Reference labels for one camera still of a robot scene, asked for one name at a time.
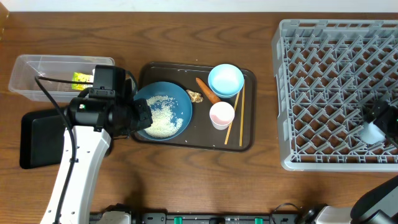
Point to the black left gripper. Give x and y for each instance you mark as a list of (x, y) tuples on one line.
[(146, 118)]

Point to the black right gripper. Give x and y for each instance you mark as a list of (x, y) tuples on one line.
[(384, 120)]

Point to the small light blue cup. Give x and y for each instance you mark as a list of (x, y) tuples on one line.
[(371, 134)]

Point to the pink plastic cup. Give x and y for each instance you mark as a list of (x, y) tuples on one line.
[(221, 115)]

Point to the wooden chopstick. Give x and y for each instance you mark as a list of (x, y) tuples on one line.
[(242, 116), (230, 124)]

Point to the light blue bowl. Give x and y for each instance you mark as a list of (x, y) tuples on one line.
[(225, 80)]

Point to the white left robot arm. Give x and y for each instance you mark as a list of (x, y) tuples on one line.
[(93, 118)]

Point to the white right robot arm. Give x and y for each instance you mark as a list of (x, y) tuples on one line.
[(378, 206)]

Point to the grey dishwasher rack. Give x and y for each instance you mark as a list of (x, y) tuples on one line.
[(329, 74)]

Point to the black waste bin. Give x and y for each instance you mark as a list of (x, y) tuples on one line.
[(42, 138)]

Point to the white rice pile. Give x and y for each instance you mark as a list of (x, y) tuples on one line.
[(164, 120)]

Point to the dark blue plate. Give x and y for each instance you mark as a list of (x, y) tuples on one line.
[(183, 108)]

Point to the brown food scrap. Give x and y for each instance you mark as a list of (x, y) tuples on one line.
[(195, 97)]

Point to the yellow green snack wrapper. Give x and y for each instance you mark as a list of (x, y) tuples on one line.
[(84, 81)]

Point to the orange carrot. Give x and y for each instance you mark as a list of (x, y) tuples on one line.
[(207, 91)]

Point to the dark brown serving tray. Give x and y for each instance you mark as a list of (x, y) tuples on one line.
[(200, 133)]

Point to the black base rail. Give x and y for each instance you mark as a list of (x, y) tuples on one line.
[(283, 214)]

